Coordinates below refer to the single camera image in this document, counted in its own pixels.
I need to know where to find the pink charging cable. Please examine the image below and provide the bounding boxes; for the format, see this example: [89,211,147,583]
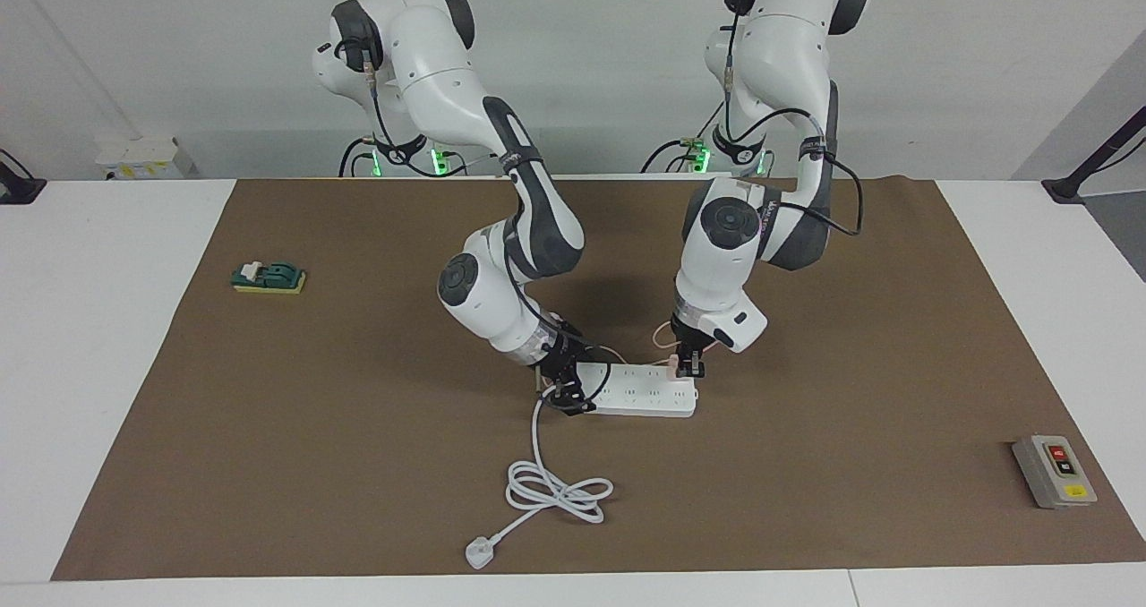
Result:
[586,319,719,368]

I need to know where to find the white power strip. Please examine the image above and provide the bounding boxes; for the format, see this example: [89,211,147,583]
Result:
[573,363,699,418]

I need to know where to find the brown table mat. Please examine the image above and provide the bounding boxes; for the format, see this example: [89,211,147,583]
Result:
[51,177,1146,581]

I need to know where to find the black slanted stand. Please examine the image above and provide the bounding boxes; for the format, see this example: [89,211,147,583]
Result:
[1041,106,1146,205]

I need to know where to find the white box yellow labels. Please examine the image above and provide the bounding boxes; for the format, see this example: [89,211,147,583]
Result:
[97,137,185,180]

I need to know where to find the black table clamp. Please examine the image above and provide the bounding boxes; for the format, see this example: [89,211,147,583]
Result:
[0,149,47,205]

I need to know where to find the white power cord with plug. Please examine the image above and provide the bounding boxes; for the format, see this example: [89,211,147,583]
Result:
[466,388,615,570]

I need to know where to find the black base cable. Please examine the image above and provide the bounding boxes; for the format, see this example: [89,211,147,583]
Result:
[640,101,726,175]
[338,137,377,178]

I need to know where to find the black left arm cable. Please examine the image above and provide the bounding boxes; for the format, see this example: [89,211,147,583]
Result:
[722,3,866,237]

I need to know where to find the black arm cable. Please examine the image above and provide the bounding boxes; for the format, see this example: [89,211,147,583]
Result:
[722,3,866,237]
[361,47,615,413]

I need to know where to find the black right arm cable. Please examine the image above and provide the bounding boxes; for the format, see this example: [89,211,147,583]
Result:
[361,47,615,413]

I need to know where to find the grey on-off switch box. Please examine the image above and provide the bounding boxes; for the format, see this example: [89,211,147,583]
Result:
[1012,435,1099,509]

